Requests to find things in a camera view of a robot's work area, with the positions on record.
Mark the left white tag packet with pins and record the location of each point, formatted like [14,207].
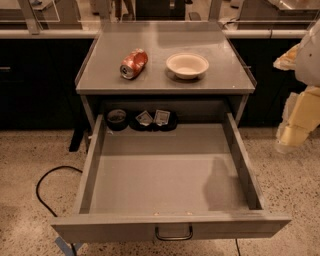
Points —
[144,118]

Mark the black round container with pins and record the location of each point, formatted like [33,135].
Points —
[117,120]

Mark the blue tape floor marker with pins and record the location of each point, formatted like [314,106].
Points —
[68,249]

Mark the right white tag packet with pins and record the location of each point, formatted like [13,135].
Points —
[161,117]

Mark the crushed red soda can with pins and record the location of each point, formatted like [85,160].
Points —
[133,64]

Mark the white tag packet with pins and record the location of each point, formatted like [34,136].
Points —
[161,117]
[144,118]

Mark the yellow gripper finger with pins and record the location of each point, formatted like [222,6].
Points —
[301,116]
[287,61]

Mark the grey top drawer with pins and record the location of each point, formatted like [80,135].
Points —
[197,174]

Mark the white paper bowl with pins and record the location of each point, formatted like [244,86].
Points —
[187,65]

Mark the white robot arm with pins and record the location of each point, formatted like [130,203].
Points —
[307,68]

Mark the black top drawer handle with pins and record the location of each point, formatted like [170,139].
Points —
[170,234]

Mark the grey metal drawer cabinet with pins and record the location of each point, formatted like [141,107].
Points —
[100,72]

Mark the black counter with white rail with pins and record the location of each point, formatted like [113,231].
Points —
[37,82]

